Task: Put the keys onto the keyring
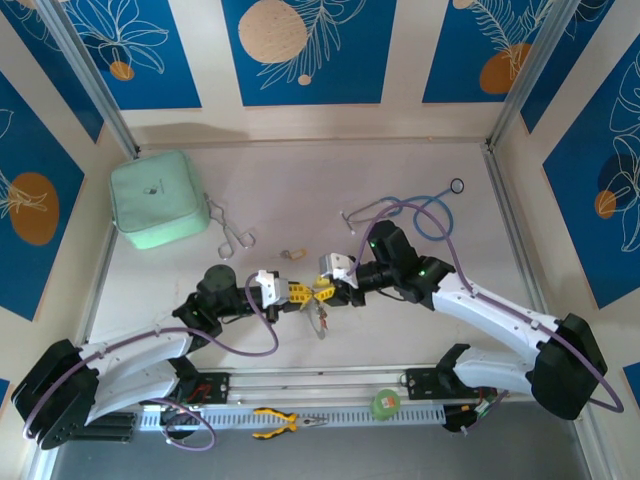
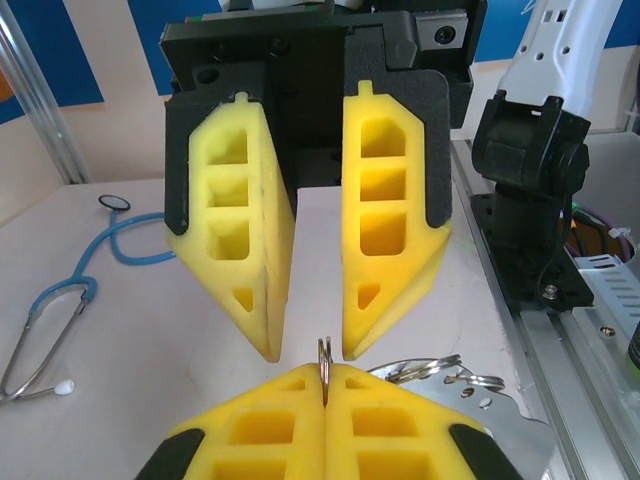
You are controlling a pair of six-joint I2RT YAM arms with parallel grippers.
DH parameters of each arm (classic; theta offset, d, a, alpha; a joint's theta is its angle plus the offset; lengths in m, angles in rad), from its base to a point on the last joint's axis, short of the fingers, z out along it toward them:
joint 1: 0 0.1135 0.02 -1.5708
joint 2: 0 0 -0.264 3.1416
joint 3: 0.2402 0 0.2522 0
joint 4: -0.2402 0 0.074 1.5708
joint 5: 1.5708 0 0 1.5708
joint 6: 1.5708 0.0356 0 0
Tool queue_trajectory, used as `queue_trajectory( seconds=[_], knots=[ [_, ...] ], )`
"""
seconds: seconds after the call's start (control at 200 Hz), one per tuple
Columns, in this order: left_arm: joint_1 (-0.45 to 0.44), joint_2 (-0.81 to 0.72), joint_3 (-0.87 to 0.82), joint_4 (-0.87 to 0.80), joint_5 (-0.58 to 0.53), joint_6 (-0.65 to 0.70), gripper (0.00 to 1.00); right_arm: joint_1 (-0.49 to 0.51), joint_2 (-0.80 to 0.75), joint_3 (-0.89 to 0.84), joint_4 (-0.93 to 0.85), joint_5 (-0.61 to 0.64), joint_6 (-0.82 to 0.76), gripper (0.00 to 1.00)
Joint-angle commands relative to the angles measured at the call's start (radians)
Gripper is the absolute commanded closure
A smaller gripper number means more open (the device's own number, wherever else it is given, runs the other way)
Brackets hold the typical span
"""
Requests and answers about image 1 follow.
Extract metal forceps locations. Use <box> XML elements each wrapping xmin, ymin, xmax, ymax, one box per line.
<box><xmin>203</xmin><ymin>193</ymin><xmax>257</xmax><ymax>261</ymax></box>

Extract blue stethoscope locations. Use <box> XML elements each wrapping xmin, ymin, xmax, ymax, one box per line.
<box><xmin>339</xmin><ymin>178</ymin><xmax>467</xmax><ymax>242</ymax></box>

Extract mint green zip pouch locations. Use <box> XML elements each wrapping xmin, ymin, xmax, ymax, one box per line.
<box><xmin>108</xmin><ymin>149</ymin><xmax>211</xmax><ymax>250</ymax></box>

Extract green tape roll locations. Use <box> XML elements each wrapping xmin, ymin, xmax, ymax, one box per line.
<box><xmin>369</xmin><ymin>388</ymin><xmax>402</xmax><ymax>420</ymax></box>

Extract black ribbed block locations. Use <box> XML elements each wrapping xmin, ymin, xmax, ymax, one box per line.
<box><xmin>74</xmin><ymin>412</ymin><xmax>137</xmax><ymax>442</ymax></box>

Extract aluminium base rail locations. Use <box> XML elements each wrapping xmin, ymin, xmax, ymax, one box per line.
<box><xmin>42</xmin><ymin>364</ymin><xmax>594</xmax><ymax>412</ymax></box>

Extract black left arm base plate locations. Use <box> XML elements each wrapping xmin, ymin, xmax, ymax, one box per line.
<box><xmin>169</xmin><ymin>371</ymin><xmax>232</xmax><ymax>407</ymax></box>

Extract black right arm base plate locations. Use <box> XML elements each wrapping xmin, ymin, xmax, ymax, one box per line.
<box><xmin>403</xmin><ymin>367</ymin><xmax>500</xmax><ymax>401</ymax></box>

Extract aluminium table side rail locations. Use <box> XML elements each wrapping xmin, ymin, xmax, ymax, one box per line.
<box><xmin>482</xmin><ymin>143</ymin><xmax>551</xmax><ymax>321</ymax></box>
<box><xmin>74</xmin><ymin>222</ymin><xmax>121</xmax><ymax>351</ymax></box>

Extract grey slotted cable duct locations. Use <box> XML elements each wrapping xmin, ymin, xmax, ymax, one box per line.
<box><xmin>139</xmin><ymin>403</ymin><xmax>447</xmax><ymax>432</ymax></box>

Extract yellow handled pliers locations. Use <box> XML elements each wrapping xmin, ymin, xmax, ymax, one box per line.
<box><xmin>251</xmin><ymin>407</ymin><xmax>330</xmax><ymax>440</ymax></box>

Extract aluminium frame post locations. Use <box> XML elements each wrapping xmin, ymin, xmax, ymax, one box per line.
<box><xmin>483</xmin><ymin>0</ymin><xmax>584</xmax><ymax>152</ymax></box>
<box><xmin>37</xmin><ymin>0</ymin><xmax>142</xmax><ymax>160</ymax></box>

